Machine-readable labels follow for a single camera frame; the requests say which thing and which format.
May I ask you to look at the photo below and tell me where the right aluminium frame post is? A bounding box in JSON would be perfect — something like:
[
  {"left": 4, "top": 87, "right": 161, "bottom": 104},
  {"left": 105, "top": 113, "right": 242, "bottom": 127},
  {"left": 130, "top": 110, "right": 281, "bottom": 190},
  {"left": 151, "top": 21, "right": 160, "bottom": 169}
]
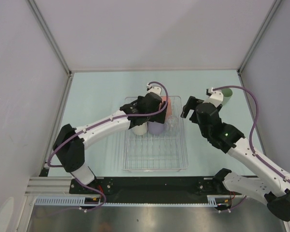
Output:
[{"left": 237, "top": 0, "right": 284, "bottom": 75}]

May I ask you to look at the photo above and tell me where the white wire dish rack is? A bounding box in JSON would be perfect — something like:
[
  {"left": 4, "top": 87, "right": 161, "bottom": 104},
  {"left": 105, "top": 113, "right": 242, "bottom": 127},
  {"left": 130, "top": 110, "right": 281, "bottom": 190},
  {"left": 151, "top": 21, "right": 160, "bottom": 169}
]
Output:
[{"left": 120, "top": 96, "right": 189, "bottom": 172}]

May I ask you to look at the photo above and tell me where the light green plastic cup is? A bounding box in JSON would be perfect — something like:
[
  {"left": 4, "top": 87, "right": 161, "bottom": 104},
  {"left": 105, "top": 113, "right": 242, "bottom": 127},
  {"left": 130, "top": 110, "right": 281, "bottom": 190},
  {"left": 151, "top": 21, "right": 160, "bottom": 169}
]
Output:
[{"left": 220, "top": 88, "right": 233, "bottom": 106}]

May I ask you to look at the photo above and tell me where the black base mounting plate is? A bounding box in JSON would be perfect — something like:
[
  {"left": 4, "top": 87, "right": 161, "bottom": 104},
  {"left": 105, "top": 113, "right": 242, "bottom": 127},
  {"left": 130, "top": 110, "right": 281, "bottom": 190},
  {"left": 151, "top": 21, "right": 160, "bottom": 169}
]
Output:
[{"left": 69, "top": 176, "right": 242, "bottom": 204}]

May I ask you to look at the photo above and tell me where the clear glass cup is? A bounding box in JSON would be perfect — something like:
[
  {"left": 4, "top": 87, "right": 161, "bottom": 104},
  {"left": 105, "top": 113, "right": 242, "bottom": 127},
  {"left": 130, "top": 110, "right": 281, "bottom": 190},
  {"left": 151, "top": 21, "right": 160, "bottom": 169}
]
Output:
[{"left": 165, "top": 115, "right": 179, "bottom": 136}]

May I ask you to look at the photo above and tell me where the lavender plastic cup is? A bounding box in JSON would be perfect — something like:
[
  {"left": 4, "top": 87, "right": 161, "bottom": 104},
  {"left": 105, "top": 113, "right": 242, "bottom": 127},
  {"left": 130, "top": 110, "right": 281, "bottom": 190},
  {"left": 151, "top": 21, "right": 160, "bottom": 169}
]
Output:
[{"left": 148, "top": 121, "right": 164, "bottom": 135}]

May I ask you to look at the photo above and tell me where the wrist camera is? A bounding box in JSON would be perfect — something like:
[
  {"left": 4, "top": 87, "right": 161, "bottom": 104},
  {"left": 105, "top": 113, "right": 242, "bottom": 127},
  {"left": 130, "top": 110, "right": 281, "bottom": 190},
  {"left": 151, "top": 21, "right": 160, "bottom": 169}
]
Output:
[
  {"left": 146, "top": 83, "right": 162, "bottom": 99},
  {"left": 204, "top": 87, "right": 224, "bottom": 108}
]

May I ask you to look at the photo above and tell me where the white ceramic mug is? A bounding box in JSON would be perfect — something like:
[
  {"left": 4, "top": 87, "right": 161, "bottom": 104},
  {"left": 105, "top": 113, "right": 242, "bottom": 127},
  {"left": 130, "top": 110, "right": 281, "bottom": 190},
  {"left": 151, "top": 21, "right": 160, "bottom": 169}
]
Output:
[{"left": 132, "top": 122, "right": 147, "bottom": 136}]

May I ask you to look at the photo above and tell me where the aluminium frame post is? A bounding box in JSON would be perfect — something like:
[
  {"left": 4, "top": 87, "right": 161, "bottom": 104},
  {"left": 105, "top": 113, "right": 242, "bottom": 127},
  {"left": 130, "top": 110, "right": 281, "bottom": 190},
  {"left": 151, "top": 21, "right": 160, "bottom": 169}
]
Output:
[
  {"left": 237, "top": 0, "right": 284, "bottom": 75},
  {"left": 25, "top": 0, "right": 72, "bottom": 76}
]

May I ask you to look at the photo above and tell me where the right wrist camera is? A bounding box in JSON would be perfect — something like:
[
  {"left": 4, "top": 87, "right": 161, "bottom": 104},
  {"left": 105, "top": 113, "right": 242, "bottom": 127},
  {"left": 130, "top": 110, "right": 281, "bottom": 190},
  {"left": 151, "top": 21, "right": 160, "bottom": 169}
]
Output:
[{"left": 204, "top": 87, "right": 224, "bottom": 108}]

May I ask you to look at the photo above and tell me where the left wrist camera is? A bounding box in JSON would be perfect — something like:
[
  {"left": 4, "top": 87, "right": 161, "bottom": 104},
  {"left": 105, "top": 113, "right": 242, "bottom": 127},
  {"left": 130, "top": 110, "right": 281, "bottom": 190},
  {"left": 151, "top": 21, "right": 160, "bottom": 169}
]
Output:
[{"left": 146, "top": 83, "right": 162, "bottom": 99}]

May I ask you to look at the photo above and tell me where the pink plastic cup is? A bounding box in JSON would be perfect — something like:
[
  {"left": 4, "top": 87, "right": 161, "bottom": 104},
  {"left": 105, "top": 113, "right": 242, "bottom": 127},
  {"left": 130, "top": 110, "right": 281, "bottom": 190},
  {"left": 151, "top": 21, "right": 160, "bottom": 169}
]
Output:
[{"left": 161, "top": 96, "right": 172, "bottom": 120}]

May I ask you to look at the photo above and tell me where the left aluminium frame post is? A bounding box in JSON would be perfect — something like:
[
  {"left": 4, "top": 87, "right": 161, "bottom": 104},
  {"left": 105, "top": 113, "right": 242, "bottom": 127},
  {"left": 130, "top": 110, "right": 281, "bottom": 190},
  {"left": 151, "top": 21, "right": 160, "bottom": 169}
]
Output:
[{"left": 25, "top": 0, "right": 72, "bottom": 76}]

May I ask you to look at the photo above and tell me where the white slotted cable duct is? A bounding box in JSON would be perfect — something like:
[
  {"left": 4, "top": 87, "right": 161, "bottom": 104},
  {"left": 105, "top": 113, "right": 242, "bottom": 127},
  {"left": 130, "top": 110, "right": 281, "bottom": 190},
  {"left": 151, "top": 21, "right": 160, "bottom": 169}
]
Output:
[{"left": 35, "top": 194, "right": 232, "bottom": 207}]

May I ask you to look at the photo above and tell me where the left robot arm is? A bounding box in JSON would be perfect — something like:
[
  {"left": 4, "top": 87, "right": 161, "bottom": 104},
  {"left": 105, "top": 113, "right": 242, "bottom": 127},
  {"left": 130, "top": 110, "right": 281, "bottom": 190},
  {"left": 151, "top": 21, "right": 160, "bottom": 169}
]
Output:
[{"left": 52, "top": 92, "right": 168, "bottom": 193}]

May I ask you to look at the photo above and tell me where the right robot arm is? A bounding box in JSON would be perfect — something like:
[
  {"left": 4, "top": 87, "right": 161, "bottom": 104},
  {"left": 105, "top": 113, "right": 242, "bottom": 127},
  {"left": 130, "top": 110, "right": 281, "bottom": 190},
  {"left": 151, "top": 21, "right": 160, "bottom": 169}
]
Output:
[{"left": 181, "top": 96, "right": 290, "bottom": 222}]

